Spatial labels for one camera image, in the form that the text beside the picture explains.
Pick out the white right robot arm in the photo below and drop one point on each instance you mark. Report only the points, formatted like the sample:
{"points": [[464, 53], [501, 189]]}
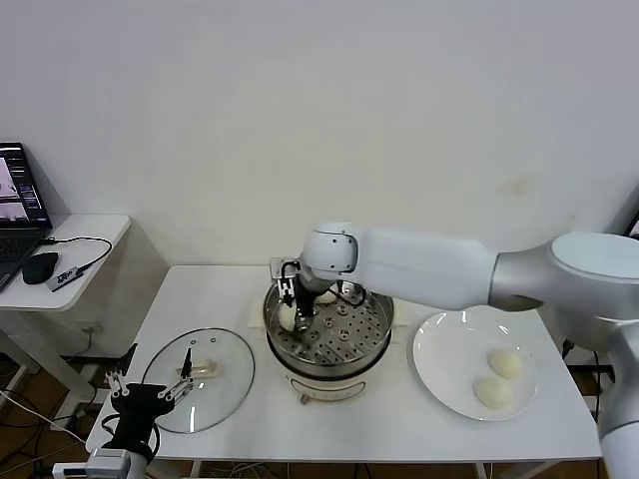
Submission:
{"points": [[424, 264]]}

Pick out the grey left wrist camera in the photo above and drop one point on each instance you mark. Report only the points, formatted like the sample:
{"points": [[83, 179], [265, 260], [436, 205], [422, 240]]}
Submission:
{"points": [[110, 464]]}

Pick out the black open laptop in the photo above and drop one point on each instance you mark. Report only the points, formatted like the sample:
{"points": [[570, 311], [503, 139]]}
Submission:
{"points": [[20, 239]]}

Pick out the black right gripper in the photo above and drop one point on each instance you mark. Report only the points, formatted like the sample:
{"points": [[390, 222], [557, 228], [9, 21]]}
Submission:
{"points": [[301, 287]]}

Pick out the white steamed baozi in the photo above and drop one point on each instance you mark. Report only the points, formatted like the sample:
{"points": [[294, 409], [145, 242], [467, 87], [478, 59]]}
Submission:
{"points": [[284, 318], [327, 298], [494, 392], [505, 362]]}

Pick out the white side desk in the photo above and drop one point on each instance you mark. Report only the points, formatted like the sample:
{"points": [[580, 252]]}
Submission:
{"points": [[90, 234]]}

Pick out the white power strip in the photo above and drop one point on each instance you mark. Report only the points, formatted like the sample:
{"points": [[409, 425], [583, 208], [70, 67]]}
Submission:
{"points": [[67, 424]]}

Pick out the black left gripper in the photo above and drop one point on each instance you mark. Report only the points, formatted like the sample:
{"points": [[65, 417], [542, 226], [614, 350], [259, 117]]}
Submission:
{"points": [[142, 404]]}

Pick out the white round plate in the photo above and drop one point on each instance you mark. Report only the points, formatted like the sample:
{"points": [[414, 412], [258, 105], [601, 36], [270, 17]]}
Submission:
{"points": [[439, 359]]}

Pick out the white wall socket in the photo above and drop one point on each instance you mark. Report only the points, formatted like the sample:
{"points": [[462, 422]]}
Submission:
{"points": [[92, 329]]}

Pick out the round glass lid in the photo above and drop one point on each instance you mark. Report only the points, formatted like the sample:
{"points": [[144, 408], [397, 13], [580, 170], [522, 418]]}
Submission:
{"points": [[234, 359]]}

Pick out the dark laptop with blue screen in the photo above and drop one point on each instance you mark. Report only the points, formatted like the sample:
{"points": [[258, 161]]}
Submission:
{"points": [[635, 227]]}

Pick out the grey usb dongle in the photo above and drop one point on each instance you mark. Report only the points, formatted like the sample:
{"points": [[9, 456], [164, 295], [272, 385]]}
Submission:
{"points": [[64, 279]]}

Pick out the black computer mouse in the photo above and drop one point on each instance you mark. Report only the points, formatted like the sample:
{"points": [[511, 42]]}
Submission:
{"points": [[40, 268]]}

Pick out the stainless steel steamer basket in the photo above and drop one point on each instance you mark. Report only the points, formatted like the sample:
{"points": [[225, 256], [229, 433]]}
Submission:
{"points": [[359, 329]]}

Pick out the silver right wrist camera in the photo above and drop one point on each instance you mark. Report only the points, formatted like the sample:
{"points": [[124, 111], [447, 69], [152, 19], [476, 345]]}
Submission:
{"points": [[278, 267]]}

